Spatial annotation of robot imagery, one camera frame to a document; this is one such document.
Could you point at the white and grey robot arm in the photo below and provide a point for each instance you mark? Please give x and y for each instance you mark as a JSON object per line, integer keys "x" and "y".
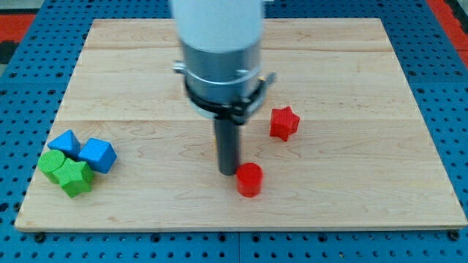
{"x": 221, "y": 46}

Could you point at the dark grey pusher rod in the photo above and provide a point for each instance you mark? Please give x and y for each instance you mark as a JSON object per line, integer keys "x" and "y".
{"x": 227, "y": 137}

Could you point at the red cylinder block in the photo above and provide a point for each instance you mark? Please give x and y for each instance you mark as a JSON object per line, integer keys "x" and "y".
{"x": 249, "y": 178}

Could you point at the red star block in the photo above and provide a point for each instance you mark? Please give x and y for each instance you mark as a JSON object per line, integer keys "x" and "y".
{"x": 283, "y": 123}

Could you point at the wooden board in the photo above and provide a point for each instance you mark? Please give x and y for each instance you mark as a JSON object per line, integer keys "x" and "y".
{"x": 362, "y": 158}

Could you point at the blue cube block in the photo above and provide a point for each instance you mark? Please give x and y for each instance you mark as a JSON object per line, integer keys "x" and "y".
{"x": 99, "y": 155}

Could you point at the green star block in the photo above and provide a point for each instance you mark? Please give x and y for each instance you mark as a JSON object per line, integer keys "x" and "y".
{"x": 74, "y": 177}

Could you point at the blue triangle block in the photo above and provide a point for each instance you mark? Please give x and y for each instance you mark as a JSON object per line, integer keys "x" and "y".
{"x": 66, "y": 143}

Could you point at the green cylinder block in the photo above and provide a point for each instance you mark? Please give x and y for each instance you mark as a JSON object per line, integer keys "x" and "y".
{"x": 49, "y": 162}

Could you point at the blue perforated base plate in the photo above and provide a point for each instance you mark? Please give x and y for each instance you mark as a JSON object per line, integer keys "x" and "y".
{"x": 37, "y": 75}

